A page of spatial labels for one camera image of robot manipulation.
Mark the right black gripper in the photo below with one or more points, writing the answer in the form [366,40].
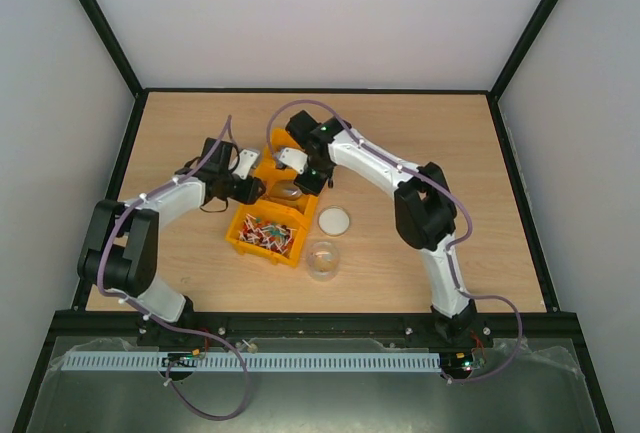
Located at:
[310,184]

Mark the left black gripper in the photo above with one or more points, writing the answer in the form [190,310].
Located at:
[252,194]

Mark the metal scoop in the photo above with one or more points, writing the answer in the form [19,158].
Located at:
[286,190]

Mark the yellow bin with lollipops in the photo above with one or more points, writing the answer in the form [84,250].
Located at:
[270,231]

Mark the yellow bin with star candies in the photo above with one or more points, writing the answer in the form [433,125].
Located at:
[267,169]

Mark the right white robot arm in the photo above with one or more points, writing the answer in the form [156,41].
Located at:
[424,208]

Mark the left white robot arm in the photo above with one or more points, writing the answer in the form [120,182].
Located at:
[120,251]

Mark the white jar lid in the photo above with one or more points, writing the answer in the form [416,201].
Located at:
[334,221]

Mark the clear plastic jar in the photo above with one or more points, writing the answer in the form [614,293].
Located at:
[323,260]

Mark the white slotted cable duct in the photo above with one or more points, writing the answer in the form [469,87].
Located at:
[254,362]

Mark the black aluminium frame rail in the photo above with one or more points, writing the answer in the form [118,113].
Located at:
[399,330]

